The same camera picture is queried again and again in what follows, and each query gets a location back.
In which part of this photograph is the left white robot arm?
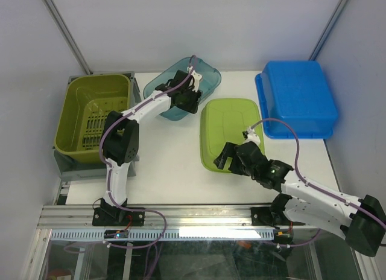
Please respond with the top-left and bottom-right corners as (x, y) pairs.
(99, 66), (202, 225)

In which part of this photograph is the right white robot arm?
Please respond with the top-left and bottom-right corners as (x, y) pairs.
(214, 142), (385, 257)

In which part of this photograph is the purple cable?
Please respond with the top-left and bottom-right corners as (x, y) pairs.
(98, 54), (198, 208)
(248, 118), (386, 226)

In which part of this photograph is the grey plastic tray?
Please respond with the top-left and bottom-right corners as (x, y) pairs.
(52, 71), (142, 182)

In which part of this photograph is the aluminium corner post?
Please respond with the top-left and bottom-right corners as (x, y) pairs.
(42, 0), (93, 75)
(308, 0), (350, 61)

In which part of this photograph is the left aluminium corner post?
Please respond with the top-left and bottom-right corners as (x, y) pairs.
(42, 0), (93, 75)

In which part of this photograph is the white slotted cable duct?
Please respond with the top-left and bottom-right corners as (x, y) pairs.
(51, 227), (274, 242)

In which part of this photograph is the teal plastic tub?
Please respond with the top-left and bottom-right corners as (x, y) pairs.
(142, 57), (221, 121)

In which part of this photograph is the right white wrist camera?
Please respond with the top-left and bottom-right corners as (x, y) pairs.
(242, 127), (261, 147)

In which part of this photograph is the aluminium front rail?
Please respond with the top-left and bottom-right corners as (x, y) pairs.
(37, 204), (270, 229)

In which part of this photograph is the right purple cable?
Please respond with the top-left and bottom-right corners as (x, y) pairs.
(248, 118), (386, 226)

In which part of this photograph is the lime green plastic tub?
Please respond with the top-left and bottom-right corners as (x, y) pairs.
(200, 98), (261, 173)

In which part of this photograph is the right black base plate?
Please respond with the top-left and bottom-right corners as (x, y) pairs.
(250, 207), (276, 227)

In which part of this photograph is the large blue plastic container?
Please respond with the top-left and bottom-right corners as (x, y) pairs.
(255, 60), (338, 139)

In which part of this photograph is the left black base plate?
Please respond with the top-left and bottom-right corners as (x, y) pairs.
(92, 207), (145, 227)

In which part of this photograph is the olive green slotted basket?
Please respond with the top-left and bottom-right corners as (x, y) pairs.
(54, 72), (133, 164)

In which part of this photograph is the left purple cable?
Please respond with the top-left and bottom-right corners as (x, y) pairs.
(98, 54), (198, 208)

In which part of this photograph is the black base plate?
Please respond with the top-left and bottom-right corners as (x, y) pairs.
(92, 207), (145, 227)
(250, 207), (276, 227)

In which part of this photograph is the right aluminium corner post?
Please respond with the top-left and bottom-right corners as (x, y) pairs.
(308, 0), (350, 61)

